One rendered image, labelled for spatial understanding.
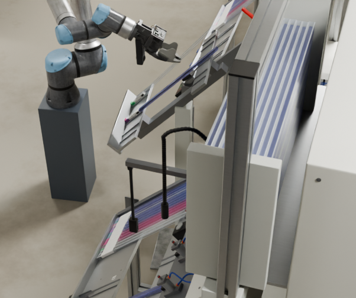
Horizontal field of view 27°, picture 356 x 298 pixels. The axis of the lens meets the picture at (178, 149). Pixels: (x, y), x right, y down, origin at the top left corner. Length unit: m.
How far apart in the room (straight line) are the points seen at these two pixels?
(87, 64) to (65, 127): 0.31
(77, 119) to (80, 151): 0.18
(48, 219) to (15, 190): 0.27
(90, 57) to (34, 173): 0.84
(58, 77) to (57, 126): 0.25
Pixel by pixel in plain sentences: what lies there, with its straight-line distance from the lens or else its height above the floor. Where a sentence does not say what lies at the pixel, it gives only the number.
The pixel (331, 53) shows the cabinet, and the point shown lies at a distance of 3.53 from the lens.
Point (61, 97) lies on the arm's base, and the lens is 3.25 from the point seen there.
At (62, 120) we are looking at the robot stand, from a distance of 3.29.
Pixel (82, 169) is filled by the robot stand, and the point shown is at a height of 0.21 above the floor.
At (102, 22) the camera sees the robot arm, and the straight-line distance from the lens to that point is 2.75.
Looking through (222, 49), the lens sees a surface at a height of 0.85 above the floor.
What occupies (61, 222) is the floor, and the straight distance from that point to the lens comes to 3.53.
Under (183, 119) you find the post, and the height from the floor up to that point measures 0.79.
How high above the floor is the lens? 2.54
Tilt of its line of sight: 41 degrees down
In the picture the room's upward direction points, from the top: straight up
